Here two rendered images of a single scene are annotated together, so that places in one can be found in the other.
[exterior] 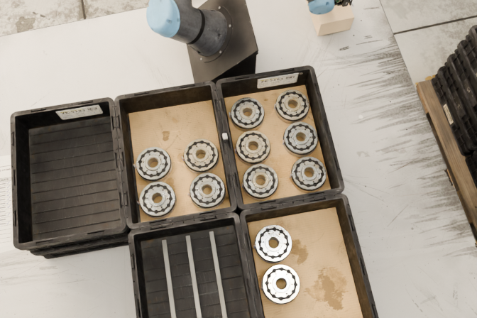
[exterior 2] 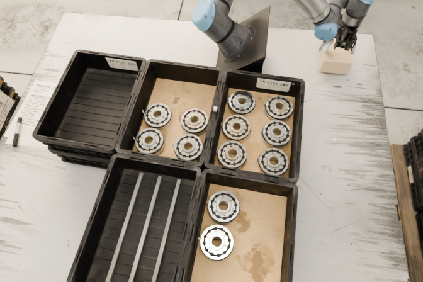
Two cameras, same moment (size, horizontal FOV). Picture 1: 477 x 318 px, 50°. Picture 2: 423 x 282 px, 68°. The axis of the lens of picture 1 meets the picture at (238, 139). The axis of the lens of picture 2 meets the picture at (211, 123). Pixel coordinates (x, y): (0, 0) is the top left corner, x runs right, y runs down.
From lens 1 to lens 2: 0.45 m
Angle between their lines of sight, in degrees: 13
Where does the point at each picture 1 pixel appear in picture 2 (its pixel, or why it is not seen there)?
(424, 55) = (401, 128)
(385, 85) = (362, 122)
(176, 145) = (180, 109)
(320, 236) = (265, 216)
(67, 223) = (81, 137)
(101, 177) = (118, 113)
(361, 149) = (327, 164)
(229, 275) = (179, 219)
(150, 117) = (170, 85)
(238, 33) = (255, 43)
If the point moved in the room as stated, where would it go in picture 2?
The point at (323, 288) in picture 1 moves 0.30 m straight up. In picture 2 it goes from (252, 261) to (263, 248)
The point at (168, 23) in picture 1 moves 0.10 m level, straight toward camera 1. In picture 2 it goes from (204, 17) to (200, 37)
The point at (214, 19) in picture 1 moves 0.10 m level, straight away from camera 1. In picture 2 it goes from (241, 30) to (247, 13)
